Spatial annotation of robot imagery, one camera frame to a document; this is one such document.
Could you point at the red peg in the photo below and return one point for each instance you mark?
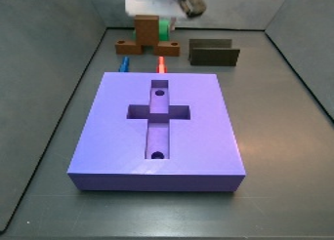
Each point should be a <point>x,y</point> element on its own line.
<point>160,67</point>

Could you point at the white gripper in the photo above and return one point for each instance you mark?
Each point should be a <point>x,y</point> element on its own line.
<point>163,8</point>

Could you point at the green U-shaped block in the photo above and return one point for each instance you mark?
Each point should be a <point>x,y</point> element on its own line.
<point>151,31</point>

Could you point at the brown T-shaped block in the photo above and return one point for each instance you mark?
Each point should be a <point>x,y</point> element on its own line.
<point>162,48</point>

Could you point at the blue peg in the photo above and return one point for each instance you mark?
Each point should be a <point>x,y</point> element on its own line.
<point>124,65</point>

